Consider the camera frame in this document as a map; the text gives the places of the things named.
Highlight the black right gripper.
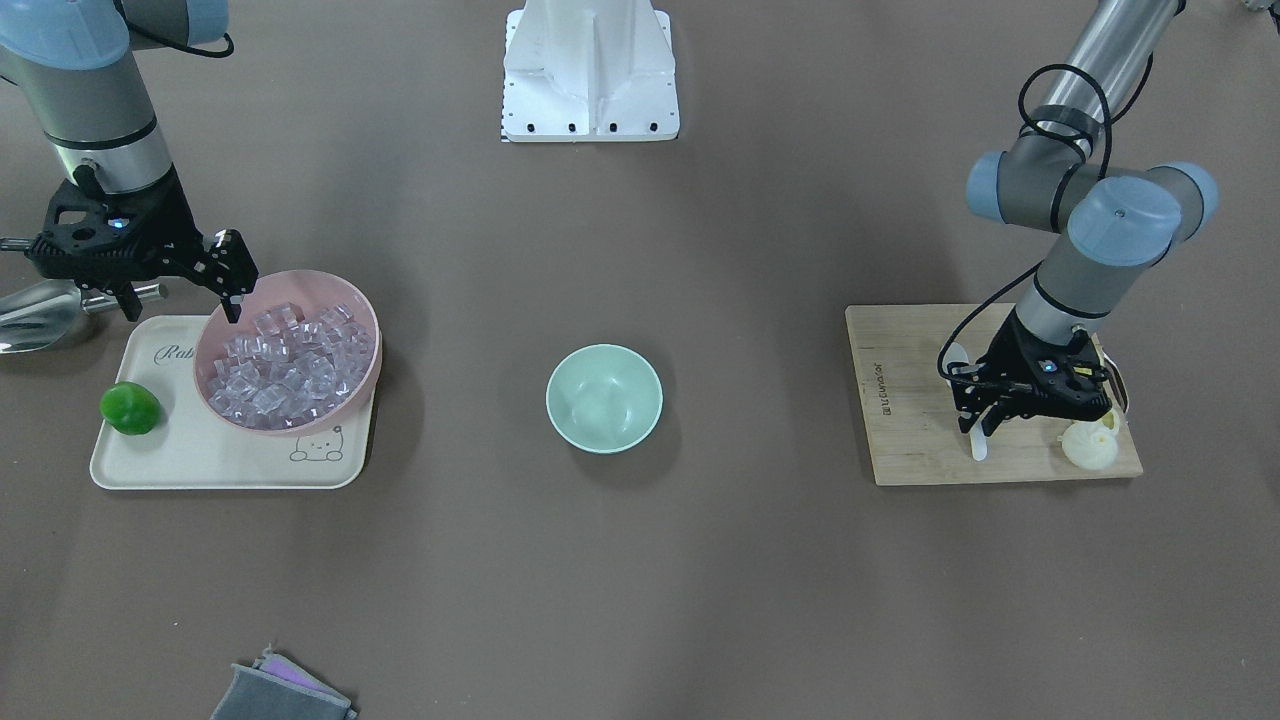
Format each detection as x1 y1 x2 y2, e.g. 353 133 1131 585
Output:
24 163 259 324

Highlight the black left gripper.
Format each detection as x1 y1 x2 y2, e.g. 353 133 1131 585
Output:
948 311 1112 437

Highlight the white ceramic spoon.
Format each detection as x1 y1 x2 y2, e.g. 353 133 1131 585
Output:
943 343 988 462

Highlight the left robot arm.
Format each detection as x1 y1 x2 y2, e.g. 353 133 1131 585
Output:
937 1 1219 439

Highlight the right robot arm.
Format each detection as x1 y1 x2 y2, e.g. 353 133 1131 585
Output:
1 1 259 323

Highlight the pink bowl of ice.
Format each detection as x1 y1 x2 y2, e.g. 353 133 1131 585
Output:
193 270 384 436

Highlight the metal ice scoop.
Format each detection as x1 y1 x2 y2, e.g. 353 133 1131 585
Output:
1 279 123 354

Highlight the mint green bowl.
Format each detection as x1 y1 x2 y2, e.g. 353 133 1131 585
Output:
545 345 666 455

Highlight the wooden cutting board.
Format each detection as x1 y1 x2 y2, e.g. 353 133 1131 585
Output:
845 304 1143 486

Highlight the green lime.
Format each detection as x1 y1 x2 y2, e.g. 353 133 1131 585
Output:
99 380 163 436

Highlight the cream rectangular tray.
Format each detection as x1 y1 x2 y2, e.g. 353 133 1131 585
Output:
90 315 372 491

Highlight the grey purple folded cloth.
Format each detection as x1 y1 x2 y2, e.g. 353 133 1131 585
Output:
210 647 358 719

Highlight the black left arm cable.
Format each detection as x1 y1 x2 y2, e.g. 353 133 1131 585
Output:
937 53 1156 383

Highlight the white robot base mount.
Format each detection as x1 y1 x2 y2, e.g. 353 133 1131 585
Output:
500 1 681 143

